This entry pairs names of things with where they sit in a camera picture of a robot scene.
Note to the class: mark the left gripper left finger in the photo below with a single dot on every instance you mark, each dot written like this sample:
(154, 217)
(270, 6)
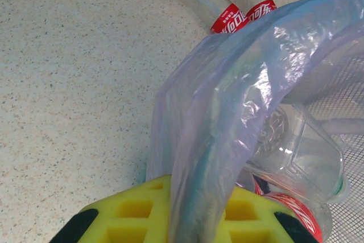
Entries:
(128, 226)

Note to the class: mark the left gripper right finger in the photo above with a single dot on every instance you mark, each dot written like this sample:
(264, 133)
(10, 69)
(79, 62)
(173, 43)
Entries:
(264, 226)

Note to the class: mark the clear unlabelled plastic bottle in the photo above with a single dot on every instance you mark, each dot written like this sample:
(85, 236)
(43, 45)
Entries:
(307, 152)

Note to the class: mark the purple translucent bin bag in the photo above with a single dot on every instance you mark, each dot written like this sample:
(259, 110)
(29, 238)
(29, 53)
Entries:
(213, 98)

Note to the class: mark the grey mesh waste bin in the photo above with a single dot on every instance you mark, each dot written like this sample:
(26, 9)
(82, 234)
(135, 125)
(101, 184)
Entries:
(349, 98)

